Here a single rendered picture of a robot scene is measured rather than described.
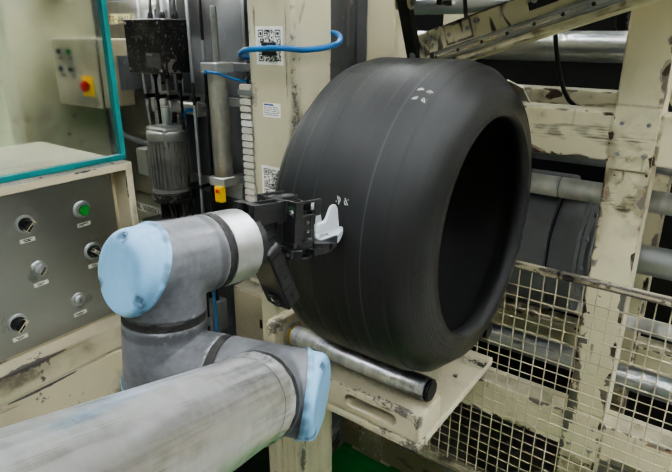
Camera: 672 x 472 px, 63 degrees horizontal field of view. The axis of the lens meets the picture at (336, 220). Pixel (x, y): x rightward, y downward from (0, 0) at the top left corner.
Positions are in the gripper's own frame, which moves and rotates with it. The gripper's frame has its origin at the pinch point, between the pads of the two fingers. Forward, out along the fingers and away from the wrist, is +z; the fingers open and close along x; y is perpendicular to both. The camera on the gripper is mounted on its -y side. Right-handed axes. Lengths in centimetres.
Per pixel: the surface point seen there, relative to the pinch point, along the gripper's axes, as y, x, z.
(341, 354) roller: -30.8, 9.6, 18.9
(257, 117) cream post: 14.6, 37.7, 20.6
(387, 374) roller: -31.0, -1.5, 18.8
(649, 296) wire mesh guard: -17, -38, 65
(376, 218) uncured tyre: 3.4, -6.1, 1.8
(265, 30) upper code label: 32, 34, 18
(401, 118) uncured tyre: 18.1, -5.0, 8.3
